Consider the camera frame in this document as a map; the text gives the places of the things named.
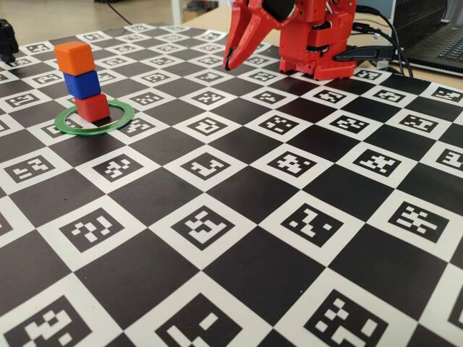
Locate orange cube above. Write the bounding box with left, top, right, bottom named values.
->
left=53, top=41, right=95, bottom=77

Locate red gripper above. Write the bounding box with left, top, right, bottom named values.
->
left=223, top=0, right=312, bottom=71

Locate black white marker checkerboard mat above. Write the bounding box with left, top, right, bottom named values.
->
left=0, top=22, right=463, bottom=347

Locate black camera stand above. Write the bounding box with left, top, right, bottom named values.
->
left=0, top=18, right=20, bottom=68

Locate long curved black cable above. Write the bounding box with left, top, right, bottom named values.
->
left=353, top=4, right=415, bottom=77

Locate short black usb cable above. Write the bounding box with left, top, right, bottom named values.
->
left=352, top=22, right=381, bottom=35

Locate blue cube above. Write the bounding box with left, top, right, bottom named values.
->
left=63, top=69, right=101, bottom=99

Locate black laptop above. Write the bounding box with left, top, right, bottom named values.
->
left=392, top=0, right=463, bottom=75

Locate green ring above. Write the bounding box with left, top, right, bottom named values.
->
left=54, top=100, right=135, bottom=137

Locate red cube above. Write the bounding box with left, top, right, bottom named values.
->
left=74, top=93, right=111, bottom=122

